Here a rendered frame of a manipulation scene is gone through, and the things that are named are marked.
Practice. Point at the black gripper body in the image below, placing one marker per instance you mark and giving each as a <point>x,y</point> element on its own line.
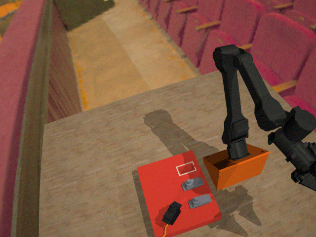
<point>303,160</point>

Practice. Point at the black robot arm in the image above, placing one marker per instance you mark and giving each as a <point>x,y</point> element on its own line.
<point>295,125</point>

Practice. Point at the red flat panel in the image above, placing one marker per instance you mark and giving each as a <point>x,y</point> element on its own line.
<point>178,178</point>

